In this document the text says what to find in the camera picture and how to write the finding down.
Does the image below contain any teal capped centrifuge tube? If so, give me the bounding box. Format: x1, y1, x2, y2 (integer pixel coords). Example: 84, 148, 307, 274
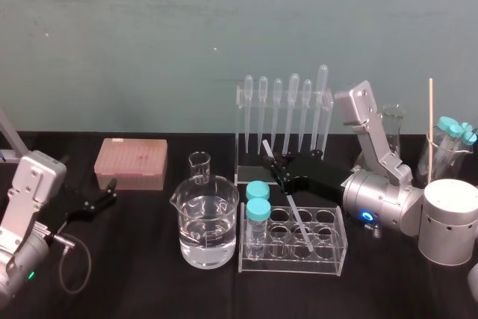
450, 122, 476, 159
420, 116, 463, 176

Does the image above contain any glass stirring rod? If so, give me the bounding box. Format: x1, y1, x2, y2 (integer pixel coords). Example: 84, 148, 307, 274
262, 139, 315, 255

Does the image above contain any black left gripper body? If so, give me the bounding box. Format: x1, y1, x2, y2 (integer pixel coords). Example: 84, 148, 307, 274
38, 182, 89, 235

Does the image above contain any tall glass measuring cylinder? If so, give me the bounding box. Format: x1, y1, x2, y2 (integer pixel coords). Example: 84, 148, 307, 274
380, 103, 407, 160

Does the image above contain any clear acrylic tube rack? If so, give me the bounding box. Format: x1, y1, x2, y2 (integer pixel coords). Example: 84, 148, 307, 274
238, 201, 349, 277

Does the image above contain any teal capped sample tube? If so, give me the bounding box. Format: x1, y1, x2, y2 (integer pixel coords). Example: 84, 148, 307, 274
245, 198, 272, 261
245, 180, 271, 203

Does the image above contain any pink pipette tip box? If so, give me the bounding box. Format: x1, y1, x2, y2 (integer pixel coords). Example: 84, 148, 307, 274
93, 137, 168, 190

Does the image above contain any thin dark left gripper cable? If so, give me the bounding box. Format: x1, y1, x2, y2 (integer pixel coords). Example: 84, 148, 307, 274
47, 232, 93, 294

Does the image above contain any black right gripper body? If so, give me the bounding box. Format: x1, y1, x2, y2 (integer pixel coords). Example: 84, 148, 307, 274
285, 156, 354, 206

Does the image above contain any thin wooden stick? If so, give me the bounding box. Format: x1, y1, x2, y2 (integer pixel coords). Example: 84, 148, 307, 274
428, 78, 435, 184

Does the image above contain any large glass beaker with water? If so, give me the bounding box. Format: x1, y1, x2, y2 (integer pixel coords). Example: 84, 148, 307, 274
169, 176, 240, 270

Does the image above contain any small empty glass beaker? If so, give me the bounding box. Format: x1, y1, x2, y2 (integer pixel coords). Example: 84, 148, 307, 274
187, 151, 211, 185

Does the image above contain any black table cloth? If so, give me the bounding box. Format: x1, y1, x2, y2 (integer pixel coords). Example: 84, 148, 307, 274
0, 131, 478, 319

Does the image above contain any grey metal stand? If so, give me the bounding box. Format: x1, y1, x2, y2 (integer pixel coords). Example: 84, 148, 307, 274
0, 108, 20, 164

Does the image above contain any clear acrylic pipette stand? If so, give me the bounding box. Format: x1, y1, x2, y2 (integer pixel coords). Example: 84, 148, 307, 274
235, 84, 335, 186

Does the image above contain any glass beaker holding tubes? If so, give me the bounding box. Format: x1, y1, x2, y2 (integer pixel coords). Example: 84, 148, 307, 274
417, 128, 474, 186

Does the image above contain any long clear plastic transfer pipette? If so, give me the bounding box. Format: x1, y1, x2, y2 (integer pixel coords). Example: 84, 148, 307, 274
310, 64, 330, 150

